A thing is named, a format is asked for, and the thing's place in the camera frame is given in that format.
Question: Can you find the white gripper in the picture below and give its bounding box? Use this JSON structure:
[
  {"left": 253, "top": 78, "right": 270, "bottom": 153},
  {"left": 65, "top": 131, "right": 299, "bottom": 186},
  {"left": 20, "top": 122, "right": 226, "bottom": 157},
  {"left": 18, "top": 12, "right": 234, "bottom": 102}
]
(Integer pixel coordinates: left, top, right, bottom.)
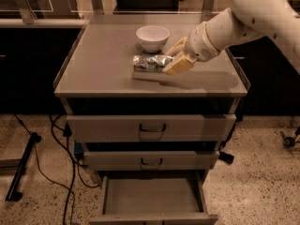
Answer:
[{"left": 163, "top": 22, "right": 219, "bottom": 75}]

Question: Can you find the silver redbull can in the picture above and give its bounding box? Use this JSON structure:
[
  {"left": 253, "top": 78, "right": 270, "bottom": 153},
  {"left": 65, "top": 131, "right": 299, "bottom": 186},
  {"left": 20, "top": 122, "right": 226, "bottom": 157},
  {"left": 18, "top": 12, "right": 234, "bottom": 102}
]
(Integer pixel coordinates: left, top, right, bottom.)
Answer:
[{"left": 133, "top": 54, "right": 173, "bottom": 73}]

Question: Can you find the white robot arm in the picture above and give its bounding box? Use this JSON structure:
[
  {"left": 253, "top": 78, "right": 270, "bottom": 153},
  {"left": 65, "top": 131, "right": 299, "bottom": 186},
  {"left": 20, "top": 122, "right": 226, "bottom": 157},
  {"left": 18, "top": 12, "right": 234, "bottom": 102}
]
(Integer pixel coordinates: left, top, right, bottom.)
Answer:
[{"left": 163, "top": 0, "right": 300, "bottom": 75}]

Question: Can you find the top grey drawer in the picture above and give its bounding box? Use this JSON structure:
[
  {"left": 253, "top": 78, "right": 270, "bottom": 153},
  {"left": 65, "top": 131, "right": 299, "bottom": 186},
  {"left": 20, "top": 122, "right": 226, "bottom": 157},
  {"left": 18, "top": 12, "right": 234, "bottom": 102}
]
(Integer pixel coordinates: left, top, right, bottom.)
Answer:
[{"left": 67, "top": 114, "right": 236, "bottom": 143}]

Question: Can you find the grey drawer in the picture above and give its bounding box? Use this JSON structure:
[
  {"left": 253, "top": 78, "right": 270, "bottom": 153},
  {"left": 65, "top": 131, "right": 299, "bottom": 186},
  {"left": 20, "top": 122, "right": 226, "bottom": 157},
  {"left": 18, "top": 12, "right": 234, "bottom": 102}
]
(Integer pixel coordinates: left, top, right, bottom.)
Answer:
[
  {"left": 67, "top": 114, "right": 236, "bottom": 143},
  {"left": 84, "top": 151, "right": 219, "bottom": 171},
  {"left": 89, "top": 172, "right": 218, "bottom": 225}
]

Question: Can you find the grey drawer cabinet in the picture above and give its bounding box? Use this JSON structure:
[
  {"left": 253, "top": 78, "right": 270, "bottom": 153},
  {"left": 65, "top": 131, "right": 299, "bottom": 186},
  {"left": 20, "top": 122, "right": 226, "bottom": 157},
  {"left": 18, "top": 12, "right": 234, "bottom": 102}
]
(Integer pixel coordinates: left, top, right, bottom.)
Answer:
[{"left": 52, "top": 13, "right": 251, "bottom": 225}]

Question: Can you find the middle grey drawer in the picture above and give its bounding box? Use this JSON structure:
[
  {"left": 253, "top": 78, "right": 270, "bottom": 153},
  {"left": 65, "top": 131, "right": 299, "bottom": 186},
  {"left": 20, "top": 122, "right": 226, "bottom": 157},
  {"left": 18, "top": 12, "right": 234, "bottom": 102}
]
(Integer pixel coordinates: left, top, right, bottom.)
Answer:
[{"left": 84, "top": 151, "right": 219, "bottom": 171}]

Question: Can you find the bottom grey drawer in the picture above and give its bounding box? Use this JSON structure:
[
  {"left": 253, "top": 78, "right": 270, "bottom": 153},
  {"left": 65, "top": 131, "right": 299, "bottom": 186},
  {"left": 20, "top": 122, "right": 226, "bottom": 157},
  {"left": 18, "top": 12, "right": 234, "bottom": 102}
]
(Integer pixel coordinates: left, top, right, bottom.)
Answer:
[{"left": 89, "top": 172, "right": 218, "bottom": 225}]

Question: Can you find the white ceramic bowl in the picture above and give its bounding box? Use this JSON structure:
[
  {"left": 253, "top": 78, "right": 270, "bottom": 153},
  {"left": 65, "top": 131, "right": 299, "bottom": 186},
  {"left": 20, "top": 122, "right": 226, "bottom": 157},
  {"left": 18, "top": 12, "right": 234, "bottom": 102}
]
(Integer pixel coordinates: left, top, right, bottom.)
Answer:
[{"left": 136, "top": 25, "right": 170, "bottom": 53}]

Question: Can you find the black caster wheel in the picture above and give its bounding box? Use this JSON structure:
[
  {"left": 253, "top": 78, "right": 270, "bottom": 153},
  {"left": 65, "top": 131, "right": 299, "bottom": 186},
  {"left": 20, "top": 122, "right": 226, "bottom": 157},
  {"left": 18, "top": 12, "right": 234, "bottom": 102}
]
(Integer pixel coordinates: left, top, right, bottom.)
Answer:
[{"left": 218, "top": 152, "right": 234, "bottom": 164}]

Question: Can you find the black wheeled stand base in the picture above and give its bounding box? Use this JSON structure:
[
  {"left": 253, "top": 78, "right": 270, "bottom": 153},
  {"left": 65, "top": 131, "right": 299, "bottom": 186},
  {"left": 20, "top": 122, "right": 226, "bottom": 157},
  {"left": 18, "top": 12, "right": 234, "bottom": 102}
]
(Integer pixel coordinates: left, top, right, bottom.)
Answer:
[{"left": 280, "top": 127, "right": 300, "bottom": 148}]

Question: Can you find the black metal stand leg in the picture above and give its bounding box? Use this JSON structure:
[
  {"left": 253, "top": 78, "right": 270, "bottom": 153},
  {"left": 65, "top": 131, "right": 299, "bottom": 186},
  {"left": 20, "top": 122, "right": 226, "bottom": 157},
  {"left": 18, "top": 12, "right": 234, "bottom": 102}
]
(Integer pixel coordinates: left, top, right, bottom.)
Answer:
[{"left": 6, "top": 132, "right": 41, "bottom": 202}]

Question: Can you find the black floor cable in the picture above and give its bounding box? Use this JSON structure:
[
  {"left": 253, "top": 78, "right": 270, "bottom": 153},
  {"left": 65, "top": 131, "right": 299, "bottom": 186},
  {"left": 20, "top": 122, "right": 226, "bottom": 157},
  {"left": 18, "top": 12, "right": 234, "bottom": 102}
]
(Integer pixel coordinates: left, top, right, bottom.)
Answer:
[{"left": 13, "top": 113, "right": 101, "bottom": 225}]

